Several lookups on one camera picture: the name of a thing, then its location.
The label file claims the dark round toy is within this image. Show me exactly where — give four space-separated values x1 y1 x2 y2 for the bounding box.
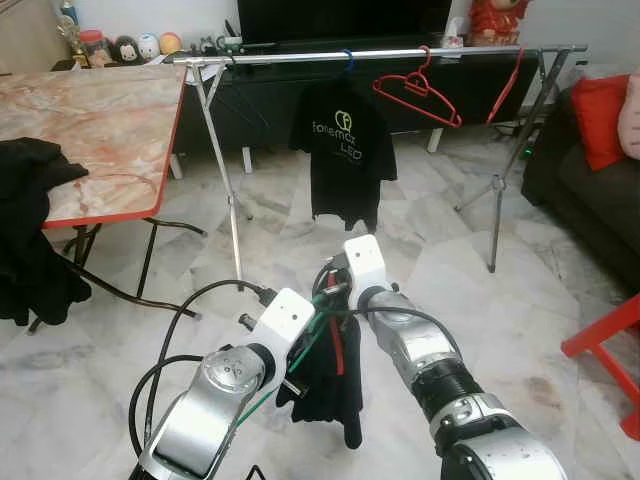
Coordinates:
112 35 139 66

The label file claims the red lid jar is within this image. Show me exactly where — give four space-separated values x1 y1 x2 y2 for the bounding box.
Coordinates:
80 30 109 69

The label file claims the plain black shirt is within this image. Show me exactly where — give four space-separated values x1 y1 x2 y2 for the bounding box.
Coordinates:
0 138 93 329

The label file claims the black logo T-shirt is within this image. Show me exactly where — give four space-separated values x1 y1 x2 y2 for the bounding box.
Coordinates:
288 72 399 233

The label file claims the navy shirt with red stripe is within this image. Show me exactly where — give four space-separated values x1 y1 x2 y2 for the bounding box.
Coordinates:
275 300 366 451

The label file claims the red cushion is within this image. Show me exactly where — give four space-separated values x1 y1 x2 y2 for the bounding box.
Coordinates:
570 75 633 171

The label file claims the red fortune god figurine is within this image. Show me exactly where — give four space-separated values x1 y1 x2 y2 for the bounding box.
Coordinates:
468 0 531 46

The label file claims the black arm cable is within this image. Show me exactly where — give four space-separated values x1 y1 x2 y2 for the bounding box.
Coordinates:
128 278 276 451
325 300 466 361

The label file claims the green hanger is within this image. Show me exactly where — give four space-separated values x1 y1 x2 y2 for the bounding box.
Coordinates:
240 285 346 421

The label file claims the white paper stack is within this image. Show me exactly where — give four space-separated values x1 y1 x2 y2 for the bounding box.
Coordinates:
185 52 236 81

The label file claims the white pink tissue box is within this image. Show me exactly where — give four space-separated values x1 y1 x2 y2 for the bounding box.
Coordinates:
443 18 466 49

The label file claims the dark brown sofa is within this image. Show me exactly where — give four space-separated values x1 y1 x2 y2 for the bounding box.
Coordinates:
522 65 640 296

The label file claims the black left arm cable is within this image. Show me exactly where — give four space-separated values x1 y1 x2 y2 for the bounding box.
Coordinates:
128 278 276 451

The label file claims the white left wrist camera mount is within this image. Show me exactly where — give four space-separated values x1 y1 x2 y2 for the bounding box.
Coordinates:
240 288 316 371

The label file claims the orange round toy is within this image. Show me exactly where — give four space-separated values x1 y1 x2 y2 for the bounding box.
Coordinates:
160 30 184 56

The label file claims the light wooden cabinet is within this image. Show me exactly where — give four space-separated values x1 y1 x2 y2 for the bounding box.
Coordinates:
0 0 73 73

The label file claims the pink cat face cushion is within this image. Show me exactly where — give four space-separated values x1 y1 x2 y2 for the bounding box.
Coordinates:
618 70 640 161

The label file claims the silver clothes rack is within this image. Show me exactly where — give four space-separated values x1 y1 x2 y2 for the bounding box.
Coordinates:
165 42 591 283

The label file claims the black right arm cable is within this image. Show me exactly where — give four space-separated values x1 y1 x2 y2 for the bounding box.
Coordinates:
325 300 466 361

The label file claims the white round toy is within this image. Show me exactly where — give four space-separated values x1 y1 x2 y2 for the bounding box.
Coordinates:
138 32 161 61

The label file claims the tall slim ornament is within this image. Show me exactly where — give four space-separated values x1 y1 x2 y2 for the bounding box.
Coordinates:
55 0 81 56

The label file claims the black wire hanger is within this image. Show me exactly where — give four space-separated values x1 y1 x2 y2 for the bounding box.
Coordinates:
215 60 271 131

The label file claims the red plastic stool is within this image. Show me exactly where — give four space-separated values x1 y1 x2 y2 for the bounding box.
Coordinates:
560 295 640 441

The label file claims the black television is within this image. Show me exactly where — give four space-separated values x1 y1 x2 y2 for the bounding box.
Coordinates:
237 0 453 46

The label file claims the red plastic hanger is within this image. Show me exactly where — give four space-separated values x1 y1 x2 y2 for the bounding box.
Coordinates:
372 45 464 129
487 45 526 126

